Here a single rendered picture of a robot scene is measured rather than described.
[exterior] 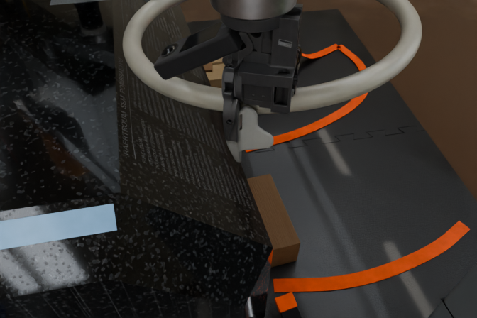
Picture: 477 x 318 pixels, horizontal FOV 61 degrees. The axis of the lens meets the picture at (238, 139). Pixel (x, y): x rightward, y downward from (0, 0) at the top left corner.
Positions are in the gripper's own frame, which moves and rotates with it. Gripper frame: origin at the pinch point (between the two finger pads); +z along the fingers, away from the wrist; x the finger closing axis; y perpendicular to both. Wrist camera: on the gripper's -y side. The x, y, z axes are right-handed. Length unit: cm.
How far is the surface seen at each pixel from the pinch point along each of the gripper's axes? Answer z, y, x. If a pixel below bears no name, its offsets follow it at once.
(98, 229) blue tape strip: 8.4, -17.3, -13.3
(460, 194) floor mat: 87, 70, 75
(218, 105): -6.8, -2.2, -1.4
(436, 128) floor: 87, 65, 113
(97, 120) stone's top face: 4.5, -25.3, 4.3
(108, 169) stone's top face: 4.9, -18.7, -5.2
